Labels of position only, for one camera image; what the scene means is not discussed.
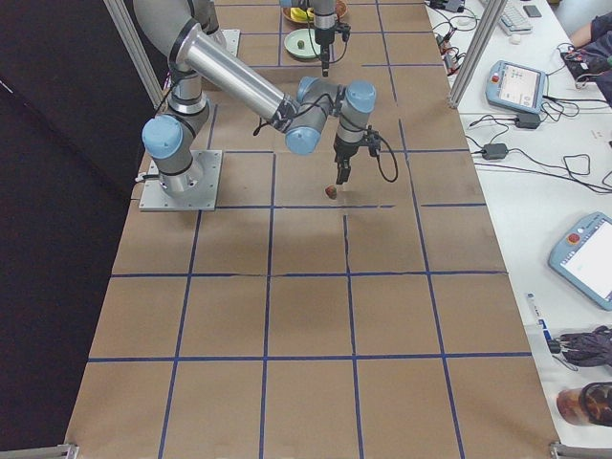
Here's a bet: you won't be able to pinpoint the light green plate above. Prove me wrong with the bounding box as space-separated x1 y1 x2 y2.
283 29 320 60

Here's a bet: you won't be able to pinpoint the blue teach pendant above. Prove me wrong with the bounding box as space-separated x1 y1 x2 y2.
548 212 612 311
485 60 547 115

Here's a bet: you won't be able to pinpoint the blue teach pendant far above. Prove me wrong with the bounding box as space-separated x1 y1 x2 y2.
485 60 547 115

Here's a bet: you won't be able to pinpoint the black smartphone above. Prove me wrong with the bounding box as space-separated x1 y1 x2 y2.
522 5 542 18

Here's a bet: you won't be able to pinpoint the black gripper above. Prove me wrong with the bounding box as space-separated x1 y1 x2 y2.
315 21 350 77
333 126 382 185

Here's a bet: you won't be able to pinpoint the white keyboard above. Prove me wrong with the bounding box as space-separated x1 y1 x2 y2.
498 1 533 35

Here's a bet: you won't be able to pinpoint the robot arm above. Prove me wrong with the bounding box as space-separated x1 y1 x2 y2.
134 1 384 185
279 0 351 77

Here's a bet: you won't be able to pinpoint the aluminium frame post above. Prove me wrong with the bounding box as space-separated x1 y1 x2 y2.
448 0 507 109

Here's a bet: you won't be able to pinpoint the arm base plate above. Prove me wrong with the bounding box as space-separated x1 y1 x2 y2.
139 150 223 211

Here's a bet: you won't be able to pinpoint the dark folded umbrella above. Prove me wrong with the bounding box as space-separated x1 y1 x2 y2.
547 325 611 367

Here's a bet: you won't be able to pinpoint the blue teach pendant near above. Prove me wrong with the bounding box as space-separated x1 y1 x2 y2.
548 212 612 311

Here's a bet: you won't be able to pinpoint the brown wicker basket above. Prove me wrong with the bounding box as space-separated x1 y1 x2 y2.
281 0 348 25

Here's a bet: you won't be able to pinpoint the brown glass bottle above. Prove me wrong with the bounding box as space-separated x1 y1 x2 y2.
556 382 611 427

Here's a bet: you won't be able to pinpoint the black power adapter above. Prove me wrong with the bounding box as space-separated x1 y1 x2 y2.
514 113 541 130
481 143 509 161

